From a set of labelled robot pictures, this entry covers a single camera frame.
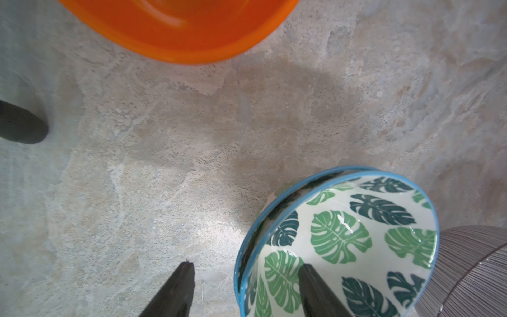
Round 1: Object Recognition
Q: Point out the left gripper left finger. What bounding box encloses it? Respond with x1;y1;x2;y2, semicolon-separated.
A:
139;262;195;317

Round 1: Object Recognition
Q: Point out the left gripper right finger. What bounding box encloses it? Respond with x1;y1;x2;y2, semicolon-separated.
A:
298;264;352;317

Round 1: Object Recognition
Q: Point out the green leaf bowl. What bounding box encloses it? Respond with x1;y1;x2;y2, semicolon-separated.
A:
234;166;440;316

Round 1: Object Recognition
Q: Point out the orange bowl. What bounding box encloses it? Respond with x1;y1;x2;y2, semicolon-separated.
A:
62;0;298;65

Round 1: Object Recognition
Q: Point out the centre purple striped bowl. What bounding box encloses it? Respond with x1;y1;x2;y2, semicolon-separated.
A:
415;225;506;316

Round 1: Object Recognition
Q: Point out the black perforated music stand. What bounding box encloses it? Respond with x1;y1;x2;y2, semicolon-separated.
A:
1;101;49;145

